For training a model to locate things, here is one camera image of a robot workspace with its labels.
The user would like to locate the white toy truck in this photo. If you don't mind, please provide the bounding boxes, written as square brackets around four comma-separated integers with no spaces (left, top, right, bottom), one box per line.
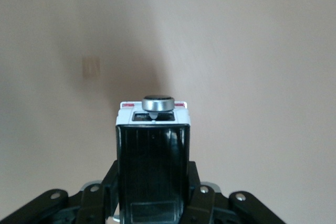
[115,94,191,224]

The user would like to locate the small tan tape patch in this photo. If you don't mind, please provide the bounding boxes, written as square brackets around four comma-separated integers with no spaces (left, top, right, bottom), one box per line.
[82,56,101,78]

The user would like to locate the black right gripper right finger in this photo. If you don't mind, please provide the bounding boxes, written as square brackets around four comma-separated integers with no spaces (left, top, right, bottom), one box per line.
[183,160,285,224]

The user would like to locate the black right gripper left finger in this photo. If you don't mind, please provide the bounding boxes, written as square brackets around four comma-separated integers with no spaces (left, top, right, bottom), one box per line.
[0,160,119,224]

